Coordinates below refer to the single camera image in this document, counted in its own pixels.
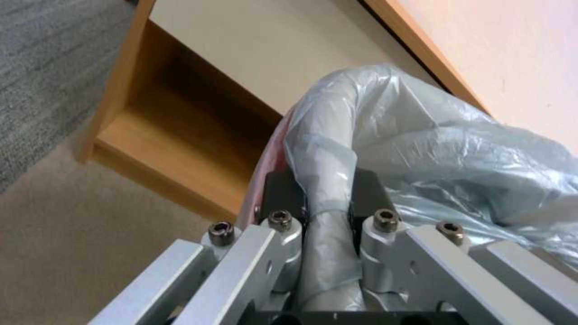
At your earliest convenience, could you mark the translucent pale blue garbage bag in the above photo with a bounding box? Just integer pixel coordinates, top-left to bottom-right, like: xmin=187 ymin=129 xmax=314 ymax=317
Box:
xmin=282 ymin=62 xmax=578 ymax=313

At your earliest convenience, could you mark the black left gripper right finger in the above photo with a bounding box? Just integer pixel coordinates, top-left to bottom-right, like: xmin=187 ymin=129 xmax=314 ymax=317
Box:
xmin=346 ymin=167 xmax=578 ymax=325

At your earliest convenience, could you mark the pink trash can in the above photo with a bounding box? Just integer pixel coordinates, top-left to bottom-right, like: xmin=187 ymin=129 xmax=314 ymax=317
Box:
xmin=238 ymin=107 xmax=300 ymax=232

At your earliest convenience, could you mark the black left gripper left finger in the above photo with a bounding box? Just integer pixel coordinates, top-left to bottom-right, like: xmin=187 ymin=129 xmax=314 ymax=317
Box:
xmin=89 ymin=170 xmax=310 ymax=325

